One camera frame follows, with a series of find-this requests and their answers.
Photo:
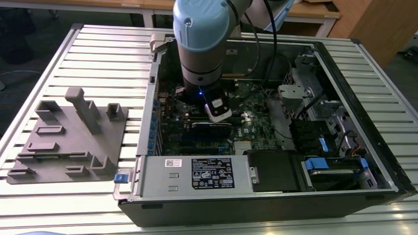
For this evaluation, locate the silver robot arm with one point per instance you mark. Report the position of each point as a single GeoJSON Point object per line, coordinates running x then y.
{"type": "Point", "coordinates": [202, 66]}

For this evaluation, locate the black graphics card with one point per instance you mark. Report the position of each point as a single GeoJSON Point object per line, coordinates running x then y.
{"type": "Point", "coordinates": [209, 133]}

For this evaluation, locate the green motherboard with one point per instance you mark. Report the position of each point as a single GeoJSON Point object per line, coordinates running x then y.
{"type": "Point", "coordinates": [258, 127]}

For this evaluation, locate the silver chipset heat sink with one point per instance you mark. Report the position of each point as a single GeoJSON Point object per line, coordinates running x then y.
{"type": "Point", "coordinates": [244, 145]}

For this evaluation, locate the grey case release latch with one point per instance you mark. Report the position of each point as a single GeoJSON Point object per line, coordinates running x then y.
{"type": "Point", "coordinates": [157, 41]}

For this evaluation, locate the perforated metal drive cage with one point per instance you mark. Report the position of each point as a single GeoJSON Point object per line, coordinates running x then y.
{"type": "Point", "coordinates": [304, 76]}

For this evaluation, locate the silver power supply unit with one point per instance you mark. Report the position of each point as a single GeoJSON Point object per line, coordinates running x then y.
{"type": "Point", "coordinates": [157, 181]}

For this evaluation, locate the blue case latch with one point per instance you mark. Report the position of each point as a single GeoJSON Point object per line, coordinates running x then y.
{"type": "Point", "coordinates": [122, 178]}

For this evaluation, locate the blue plastic clip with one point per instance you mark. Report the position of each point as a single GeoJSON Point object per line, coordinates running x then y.
{"type": "Point", "coordinates": [322, 144]}

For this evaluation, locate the grey parts rack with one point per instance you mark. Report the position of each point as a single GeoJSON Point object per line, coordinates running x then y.
{"type": "Point", "coordinates": [66, 147]}

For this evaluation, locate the hard disk in blue carrier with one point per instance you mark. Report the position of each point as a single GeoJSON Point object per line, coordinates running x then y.
{"type": "Point", "coordinates": [316, 163]}

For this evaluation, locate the black PC case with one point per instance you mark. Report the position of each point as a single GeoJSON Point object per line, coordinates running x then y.
{"type": "Point", "coordinates": [229, 213]}

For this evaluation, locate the wooden cabinet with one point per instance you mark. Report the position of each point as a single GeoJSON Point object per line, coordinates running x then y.
{"type": "Point", "coordinates": [385, 24]}

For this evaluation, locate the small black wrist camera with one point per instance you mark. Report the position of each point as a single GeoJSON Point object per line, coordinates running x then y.
{"type": "Point", "coordinates": [181, 91]}

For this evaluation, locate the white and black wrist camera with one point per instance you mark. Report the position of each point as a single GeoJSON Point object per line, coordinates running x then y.
{"type": "Point", "coordinates": [218, 115]}

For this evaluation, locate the grey metal bracket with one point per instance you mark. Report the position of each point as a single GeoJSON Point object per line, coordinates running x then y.
{"type": "Point", "coordinates": [290, 94]}

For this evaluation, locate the wooden desk white frame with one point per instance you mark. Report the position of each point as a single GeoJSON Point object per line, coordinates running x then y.
{"type": "Point", "coordinates": [82, 2]}
{"type": "Point", "coordinates": [313, 13]}

